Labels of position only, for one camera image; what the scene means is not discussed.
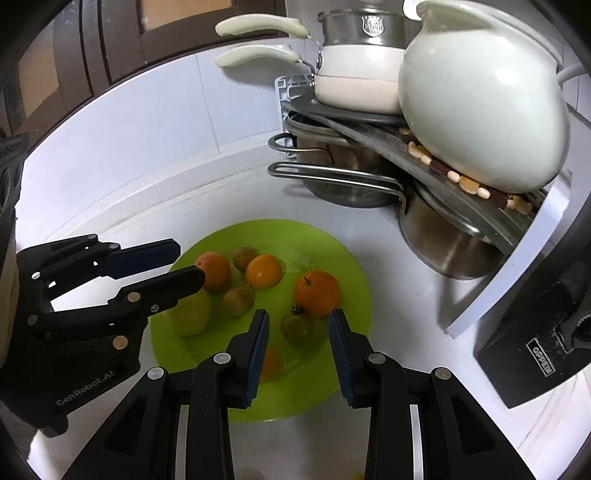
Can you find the orange with stem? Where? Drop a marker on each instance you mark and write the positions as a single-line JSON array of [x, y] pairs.
[[317, 293]]

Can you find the small orange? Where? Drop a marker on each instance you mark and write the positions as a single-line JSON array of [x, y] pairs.
[[263, 272]]

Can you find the white ceramic pot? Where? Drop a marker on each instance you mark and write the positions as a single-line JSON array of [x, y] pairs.
[[481, 90]]

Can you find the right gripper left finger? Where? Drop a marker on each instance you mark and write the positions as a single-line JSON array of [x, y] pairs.
[[138, 440]]

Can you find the brown kiwi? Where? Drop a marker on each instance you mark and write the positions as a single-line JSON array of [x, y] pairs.
[[238, 301], [242, 256]]

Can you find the large orange mandarin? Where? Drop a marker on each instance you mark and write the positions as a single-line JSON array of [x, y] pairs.
[[217, 271]]

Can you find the cream saucepan upper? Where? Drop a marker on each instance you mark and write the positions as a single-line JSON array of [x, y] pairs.
[[249, 23]]

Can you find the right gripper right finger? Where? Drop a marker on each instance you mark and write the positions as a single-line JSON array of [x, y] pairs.
[[459, 440]]

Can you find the green apple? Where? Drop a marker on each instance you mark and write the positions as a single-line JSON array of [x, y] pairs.
[[192, 314]]

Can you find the grey pot rack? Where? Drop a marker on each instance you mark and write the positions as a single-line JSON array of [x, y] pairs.
[[520, 238]]

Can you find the steel pan under rack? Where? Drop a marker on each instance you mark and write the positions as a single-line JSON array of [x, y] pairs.
[[335, 168]]

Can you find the small orange mandarin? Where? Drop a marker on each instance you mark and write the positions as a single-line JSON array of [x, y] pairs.
[[272, 365]]

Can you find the black knife block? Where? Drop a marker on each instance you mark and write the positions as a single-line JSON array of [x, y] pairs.
[[544, 337]]

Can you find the dark wooden window frame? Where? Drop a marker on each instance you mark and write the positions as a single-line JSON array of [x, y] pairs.
[[57, 56]]

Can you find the cream saucepan lower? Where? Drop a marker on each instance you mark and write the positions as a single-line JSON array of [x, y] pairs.
[[332, 87]]

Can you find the steel pot with lid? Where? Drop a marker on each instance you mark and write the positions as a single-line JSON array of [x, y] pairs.
[[367, 26]]

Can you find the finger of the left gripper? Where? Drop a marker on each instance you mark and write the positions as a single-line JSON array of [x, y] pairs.
[[50, 270], [132, 305]]

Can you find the steel pot under rack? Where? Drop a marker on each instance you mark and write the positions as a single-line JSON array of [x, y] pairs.
[[445, 240]]

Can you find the cream saucepan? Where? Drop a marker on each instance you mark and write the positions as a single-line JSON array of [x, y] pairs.
[[249, 23], [332, 87]]

